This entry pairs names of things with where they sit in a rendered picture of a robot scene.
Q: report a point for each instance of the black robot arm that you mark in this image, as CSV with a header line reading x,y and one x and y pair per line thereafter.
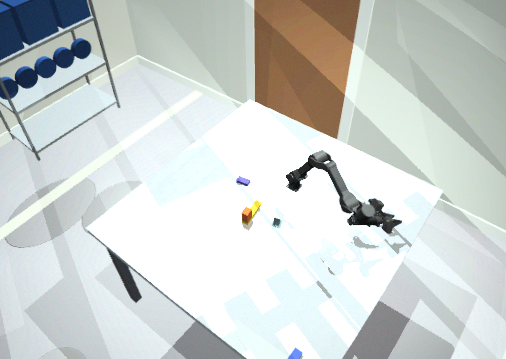
x,y
347,201

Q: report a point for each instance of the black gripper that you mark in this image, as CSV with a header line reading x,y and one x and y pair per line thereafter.
x,y
386,219

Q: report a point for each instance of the dark blue flat bar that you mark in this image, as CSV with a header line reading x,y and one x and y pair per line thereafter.
x,y
296,354

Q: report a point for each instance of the small blue bar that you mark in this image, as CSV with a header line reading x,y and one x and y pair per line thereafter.
x,y
243,181

